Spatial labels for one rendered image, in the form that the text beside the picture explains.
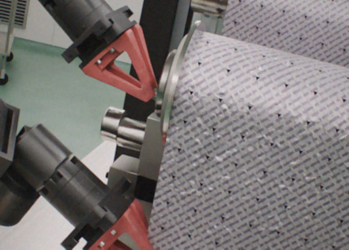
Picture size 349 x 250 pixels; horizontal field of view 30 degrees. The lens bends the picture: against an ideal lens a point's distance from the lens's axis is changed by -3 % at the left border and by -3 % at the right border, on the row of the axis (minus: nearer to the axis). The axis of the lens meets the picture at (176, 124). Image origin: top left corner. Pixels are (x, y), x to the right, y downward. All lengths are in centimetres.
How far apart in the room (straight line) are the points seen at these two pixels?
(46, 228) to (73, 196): 44
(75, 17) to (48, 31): 609
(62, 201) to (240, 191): 18
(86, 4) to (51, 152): 16
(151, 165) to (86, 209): 11
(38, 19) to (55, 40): 28
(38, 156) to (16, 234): 41
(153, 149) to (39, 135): 14
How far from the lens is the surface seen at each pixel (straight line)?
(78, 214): 70
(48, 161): 70
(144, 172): 77
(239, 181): 67
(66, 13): 72
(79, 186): 69
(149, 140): 75
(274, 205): 67
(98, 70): 72
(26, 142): 70
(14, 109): 73
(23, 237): 109
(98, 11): 72
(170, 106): 65
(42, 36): 684
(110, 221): 67
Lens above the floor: 141
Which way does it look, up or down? 16 degrees down
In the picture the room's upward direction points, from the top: 12 degrees clockwise
